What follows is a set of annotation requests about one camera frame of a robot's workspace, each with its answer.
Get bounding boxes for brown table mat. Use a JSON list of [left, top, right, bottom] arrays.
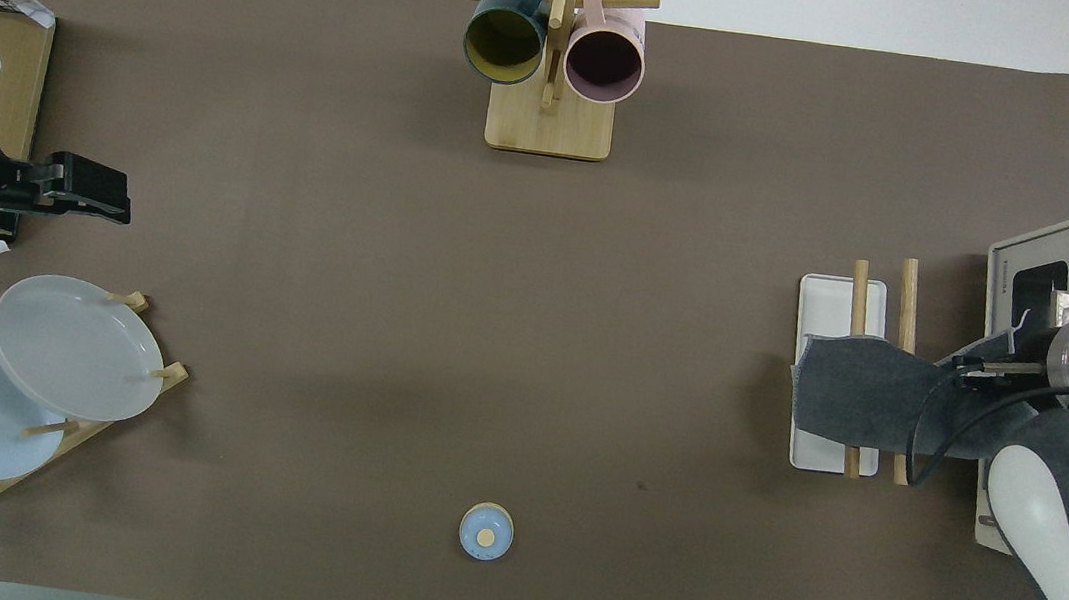
[[0, 0, 1069, 600]]

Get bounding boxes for blue round call bell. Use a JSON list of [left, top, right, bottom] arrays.
[[456, 499, 518, 565]]

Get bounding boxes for purple and grey towel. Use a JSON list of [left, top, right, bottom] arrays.
[[783, 310, 1044, 474]]

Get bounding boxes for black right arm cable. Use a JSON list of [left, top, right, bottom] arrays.
[[903, 364, 1069, 505]]

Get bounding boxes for pink mug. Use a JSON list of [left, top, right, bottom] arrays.
[[560, 0, 652, 109]]

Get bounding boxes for wooden mug tree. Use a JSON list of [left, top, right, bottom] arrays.
[[449, 0, 661, 167]]

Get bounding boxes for grey plate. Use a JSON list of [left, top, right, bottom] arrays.
[[0, 268, 175, 429]]

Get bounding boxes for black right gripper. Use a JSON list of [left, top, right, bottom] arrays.
[[947, 323, 1056, 401]]

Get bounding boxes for wooden plate rack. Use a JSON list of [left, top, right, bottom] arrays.
[[0, 276, 199, 546]]

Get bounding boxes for dark teal mug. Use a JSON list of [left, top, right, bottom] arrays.
[[460, 0, 556, 91]]

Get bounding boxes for white towel rack wooden bars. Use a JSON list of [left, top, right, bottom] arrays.
[[779, 246, 936, 487]]

